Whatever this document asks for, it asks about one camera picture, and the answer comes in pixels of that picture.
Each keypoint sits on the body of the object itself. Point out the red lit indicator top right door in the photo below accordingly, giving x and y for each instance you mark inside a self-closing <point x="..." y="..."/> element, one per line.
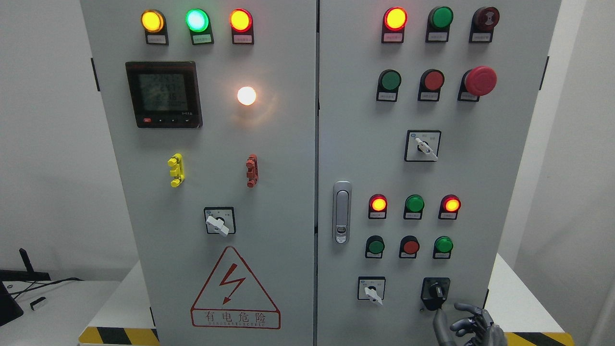
<point x="394" y="25"/>

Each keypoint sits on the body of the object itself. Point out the green push button lower right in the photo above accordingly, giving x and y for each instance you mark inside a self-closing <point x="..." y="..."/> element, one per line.
<point x="442" y="248"/>

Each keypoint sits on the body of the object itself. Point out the white selector switch door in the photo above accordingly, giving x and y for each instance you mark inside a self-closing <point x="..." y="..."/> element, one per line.
<point x="371" y="288"/>
<point x="220" y="220"/>

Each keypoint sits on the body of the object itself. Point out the white selector switch upper right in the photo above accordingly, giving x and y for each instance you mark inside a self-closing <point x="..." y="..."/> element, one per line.
<point x="422" y="146"/>

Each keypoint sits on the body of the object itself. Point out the black monitor corner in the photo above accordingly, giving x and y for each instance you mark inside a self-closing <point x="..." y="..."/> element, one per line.
<point x="9" y="309"/>

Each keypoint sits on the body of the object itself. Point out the red push button upper row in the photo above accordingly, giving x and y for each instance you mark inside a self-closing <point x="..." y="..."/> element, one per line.
<point x="430" y="85"/>

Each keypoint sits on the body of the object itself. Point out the black digital power meter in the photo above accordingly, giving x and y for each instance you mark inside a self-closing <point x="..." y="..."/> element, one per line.
<point x="165" y="94"/>

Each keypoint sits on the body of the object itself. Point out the small black white adapter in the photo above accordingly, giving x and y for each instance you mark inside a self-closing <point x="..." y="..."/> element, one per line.
<point x="38" y="303"/>

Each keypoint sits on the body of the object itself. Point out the red push button lower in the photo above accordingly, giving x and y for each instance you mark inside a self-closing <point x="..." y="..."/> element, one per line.
<point x="409" y="247"/>

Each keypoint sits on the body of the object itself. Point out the red indicator middle right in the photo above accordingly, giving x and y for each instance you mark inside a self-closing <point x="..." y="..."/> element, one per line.
<point x="449" y="207"/>

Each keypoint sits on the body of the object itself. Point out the silver door handle lock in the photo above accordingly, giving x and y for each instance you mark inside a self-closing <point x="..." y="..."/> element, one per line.
<point x="341" y="211"/>

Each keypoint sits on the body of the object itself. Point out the red emergency stop button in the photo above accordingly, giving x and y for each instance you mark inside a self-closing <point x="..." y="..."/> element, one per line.
<point x="477" y="82"/>

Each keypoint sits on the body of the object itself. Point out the yellow indicator light top left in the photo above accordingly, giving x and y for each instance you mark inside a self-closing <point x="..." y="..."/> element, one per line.
<point x="154" y="24"/>

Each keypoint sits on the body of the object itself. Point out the black yellow hazard tape left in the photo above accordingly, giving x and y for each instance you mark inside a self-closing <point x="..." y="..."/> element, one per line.
<point x="119" y="336"/>

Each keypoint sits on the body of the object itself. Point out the white selector switch left door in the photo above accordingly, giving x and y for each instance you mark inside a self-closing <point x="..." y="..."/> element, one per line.
<point x="220" y="220"/>

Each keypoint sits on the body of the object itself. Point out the dark red buzzer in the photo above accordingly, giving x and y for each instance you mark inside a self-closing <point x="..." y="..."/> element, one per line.
<point x="483" y="23"/>

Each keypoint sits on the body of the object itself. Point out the black antenna device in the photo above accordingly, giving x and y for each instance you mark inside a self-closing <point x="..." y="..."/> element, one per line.
<point x="29" y="274"/>

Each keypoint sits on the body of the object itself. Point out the white glowing lamp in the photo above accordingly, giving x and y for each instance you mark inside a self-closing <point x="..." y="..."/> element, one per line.
<point x="246" y="95"/>

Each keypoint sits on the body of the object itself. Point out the white selector switch lower right door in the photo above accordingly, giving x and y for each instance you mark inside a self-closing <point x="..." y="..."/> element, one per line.
<point x="371" y="288"/>

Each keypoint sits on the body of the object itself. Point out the black yellow hazard tape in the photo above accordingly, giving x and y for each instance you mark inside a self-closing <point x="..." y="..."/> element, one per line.
<point x="119" y="336"/>
<point x="539" y="339"/>

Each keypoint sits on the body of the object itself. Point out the red lit indicator middle left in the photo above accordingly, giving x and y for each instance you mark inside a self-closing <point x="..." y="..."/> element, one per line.
<point x="377" y="207"/>

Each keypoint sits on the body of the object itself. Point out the green push button lower left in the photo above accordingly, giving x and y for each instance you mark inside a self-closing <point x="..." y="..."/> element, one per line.
<point x="374" y="247"/>

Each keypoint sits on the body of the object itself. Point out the grey electrical cabinet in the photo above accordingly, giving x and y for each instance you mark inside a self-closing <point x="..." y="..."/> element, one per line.
<point x="315" y="66"/>

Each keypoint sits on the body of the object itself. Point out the green lit indicator light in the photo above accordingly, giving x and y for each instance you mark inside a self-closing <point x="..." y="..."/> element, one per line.
<point x="199" y="26"/>

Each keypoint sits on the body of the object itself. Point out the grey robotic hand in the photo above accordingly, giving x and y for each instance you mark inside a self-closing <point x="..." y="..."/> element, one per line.
<point x="480" y="323"/>

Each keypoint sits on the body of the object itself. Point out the black rotary knob switch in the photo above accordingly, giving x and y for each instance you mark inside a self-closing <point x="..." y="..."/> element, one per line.
<point x="434" y="292"/>

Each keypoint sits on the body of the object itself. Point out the green push button upper row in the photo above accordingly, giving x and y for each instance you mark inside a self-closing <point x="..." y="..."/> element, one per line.
<point x="388" y="83"/>

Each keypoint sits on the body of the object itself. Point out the red high voltage warning sticker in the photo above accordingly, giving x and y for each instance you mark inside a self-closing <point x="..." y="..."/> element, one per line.
<point x="232" y="297"/>

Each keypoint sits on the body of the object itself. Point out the red orange indicator light left door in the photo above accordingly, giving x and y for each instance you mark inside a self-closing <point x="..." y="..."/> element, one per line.
<point x="242" y="30"/>

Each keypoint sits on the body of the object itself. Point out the black yellow hazard tape right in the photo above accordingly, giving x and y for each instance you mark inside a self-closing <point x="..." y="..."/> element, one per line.
<point x="539" y="339"/>

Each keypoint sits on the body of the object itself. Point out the green indicator top right door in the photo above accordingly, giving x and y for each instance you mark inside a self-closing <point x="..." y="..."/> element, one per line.
<point x="438" y="25"/>

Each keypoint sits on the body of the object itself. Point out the red terminal connector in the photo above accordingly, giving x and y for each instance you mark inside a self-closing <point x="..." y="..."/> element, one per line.
<point x="252" y="170"/>

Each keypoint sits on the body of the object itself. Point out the yellow terminal connector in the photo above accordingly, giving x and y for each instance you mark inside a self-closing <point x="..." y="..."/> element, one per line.
<point x="176" y="171"/>

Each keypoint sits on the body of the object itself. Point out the green indicator middle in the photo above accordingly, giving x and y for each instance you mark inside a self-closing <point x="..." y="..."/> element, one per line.
<point x="413" y="208"/>

